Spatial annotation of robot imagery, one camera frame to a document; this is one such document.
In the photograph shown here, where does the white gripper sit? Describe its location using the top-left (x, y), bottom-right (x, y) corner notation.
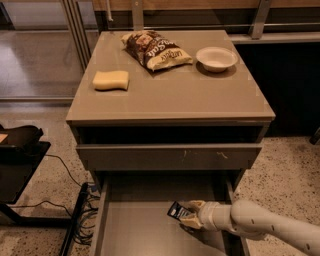
top-left (180, 200), bottom-right (221, 231)

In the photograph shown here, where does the dark blue rxbar wrapper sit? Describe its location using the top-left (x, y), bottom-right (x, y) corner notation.
top-left (167, 201), bottom-right (191, 220)

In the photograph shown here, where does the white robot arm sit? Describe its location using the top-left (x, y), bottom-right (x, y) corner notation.
top-left (178, 200), bottom-right (320, 256)

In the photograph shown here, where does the open middle drawer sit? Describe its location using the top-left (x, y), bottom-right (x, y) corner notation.
top-left (89, 175), bottom-right (250, 256)

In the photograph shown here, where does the grey drawer cabinet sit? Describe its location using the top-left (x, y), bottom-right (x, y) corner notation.
top-left (66, 32), bottom-right (275, 183)

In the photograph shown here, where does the top drawer front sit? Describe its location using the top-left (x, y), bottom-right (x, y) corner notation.
top-left (76, 143), bottom-right (262, 171)

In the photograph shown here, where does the black power strip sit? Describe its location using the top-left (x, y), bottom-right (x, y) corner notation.
top-left (58, 183), bottom-right (88, 256)

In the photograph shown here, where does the white paper bowl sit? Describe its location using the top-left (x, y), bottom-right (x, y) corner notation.
top-left (196, 47), bottom-right (238, 73)

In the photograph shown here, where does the yellow sponge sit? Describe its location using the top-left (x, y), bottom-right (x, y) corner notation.
top-left (93, 71), bottom-right (129, 91)

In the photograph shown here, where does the brown chip bag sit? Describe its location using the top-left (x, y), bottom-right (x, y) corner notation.
top-left (121, 30), bottom-right (193, 71)

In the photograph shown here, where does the black side table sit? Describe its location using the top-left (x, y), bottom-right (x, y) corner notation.
top-left (0, 142), bottom-right (72, 232)

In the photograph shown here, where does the dark object on table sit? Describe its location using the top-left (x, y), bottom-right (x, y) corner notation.
top-left (0, 125), bottom-right (43, 151)

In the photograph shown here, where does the bundle of black cables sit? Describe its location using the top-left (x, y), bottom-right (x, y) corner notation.
top-left (72, 193), bottom-right (101, 247)

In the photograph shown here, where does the black cable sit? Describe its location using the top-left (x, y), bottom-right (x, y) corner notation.
top-left (44, 153), bottom-right (83, 188)

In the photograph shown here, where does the metal railing post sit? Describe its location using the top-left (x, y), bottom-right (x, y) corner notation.
top-left (248, 0), bottom-right (271, 40)

